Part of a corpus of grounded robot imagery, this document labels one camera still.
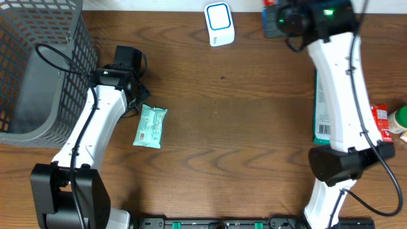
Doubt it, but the mint green wipes pack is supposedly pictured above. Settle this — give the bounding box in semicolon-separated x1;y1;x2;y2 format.
133;104;168;149

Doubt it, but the white green 3M package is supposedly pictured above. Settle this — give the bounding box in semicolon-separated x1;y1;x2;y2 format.
314;71;331;145

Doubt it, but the red candy bag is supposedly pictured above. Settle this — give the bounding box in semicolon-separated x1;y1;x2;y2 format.
370;104;392;142

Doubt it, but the green lid white jar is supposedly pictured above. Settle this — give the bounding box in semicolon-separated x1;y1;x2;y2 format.
387;106;407;134

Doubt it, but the red tube package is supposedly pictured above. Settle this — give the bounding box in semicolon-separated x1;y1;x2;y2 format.
263;0;277;6

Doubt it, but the small orange white box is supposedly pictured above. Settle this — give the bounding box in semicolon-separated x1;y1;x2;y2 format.
400;132;407;142

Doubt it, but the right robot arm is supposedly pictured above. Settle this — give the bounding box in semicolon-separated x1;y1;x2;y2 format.
263;1;395;228

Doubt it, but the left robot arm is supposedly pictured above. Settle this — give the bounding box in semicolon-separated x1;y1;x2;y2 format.
31;69;151;228

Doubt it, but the white barcode scanner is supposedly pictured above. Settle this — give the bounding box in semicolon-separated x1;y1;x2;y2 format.
203;2;235;47

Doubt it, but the grey plastic mesh basket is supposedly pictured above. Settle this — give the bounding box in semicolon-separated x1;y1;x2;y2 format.
1;0;98;148

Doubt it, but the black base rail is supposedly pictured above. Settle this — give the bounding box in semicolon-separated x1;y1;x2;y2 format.
133;217;376;229

